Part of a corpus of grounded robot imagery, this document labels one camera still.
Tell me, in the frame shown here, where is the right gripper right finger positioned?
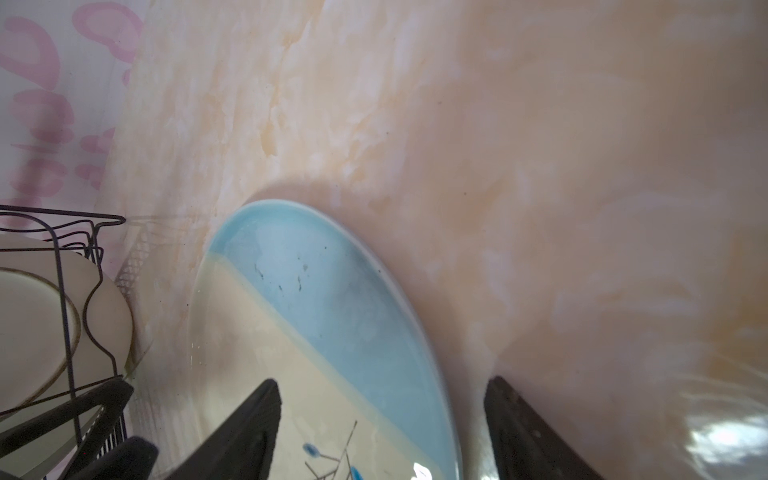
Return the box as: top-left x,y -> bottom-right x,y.
484,376 -> 602,480

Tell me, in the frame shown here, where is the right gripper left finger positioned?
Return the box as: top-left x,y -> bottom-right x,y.
169,379 -> 282,480

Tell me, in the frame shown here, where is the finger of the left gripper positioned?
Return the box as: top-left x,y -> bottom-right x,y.
0,376 -> 160,480

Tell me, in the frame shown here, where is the star patterned plate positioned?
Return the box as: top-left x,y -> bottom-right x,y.
0,232 -> 134,480

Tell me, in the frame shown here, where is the cream blue plate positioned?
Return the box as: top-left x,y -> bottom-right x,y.
189,199 -> 462,479

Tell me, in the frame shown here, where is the black wire dish rack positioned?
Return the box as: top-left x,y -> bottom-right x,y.
0,205 -> 130,480

